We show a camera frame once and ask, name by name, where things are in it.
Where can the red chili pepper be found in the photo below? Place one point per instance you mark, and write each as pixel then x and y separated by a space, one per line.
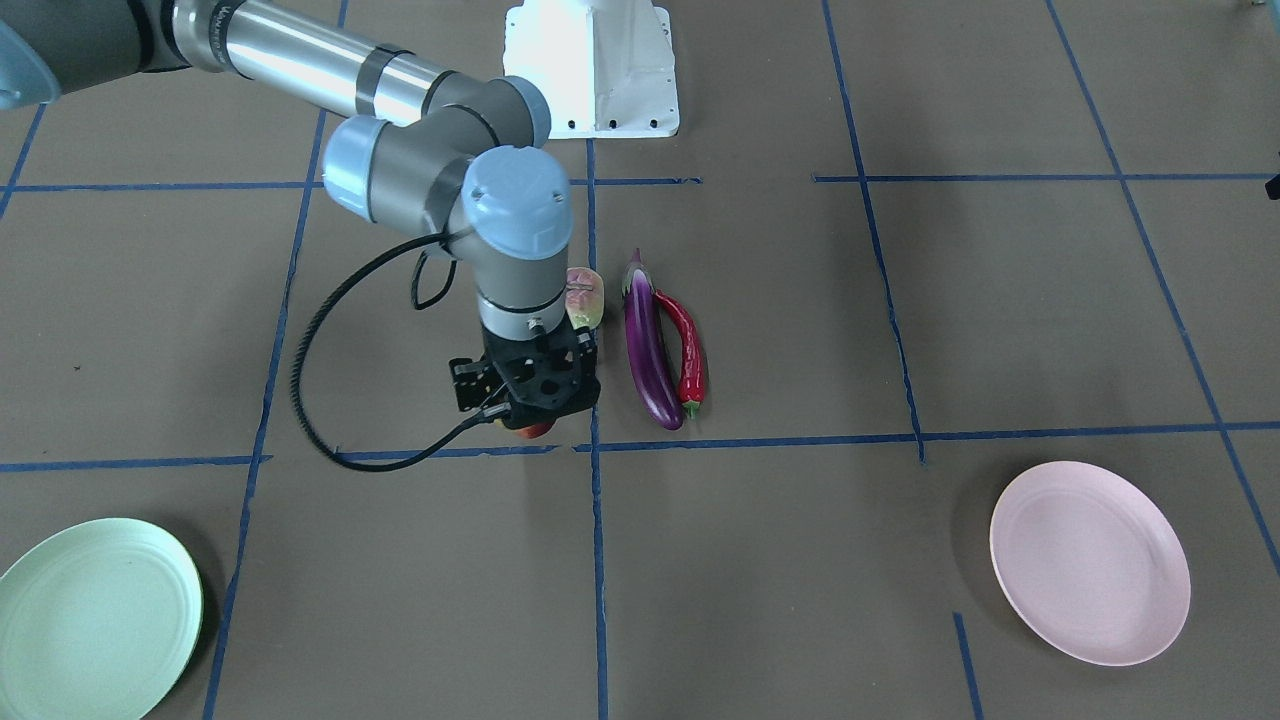
pixel 692 379

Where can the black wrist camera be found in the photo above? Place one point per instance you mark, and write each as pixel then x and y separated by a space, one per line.
pixel 475 382

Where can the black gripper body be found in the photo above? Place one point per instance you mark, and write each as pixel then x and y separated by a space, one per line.
pixel 466 384

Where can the pink green peach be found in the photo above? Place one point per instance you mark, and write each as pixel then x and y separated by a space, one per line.
pixel 584 298

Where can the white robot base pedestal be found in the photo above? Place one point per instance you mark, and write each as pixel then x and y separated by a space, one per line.
pixel 607 69

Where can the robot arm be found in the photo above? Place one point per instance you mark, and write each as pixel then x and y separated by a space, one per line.
pixel 455 164

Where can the red green pomegranate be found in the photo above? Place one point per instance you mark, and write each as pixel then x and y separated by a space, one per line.
pixel 532 431

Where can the pink plate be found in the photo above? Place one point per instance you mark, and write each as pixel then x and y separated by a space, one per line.
pixel 1090 564

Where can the purple eggplant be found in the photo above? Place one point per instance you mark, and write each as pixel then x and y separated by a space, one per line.
pixel 646 356

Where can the green plate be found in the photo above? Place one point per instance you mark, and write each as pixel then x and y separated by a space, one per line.
pixel 98 621

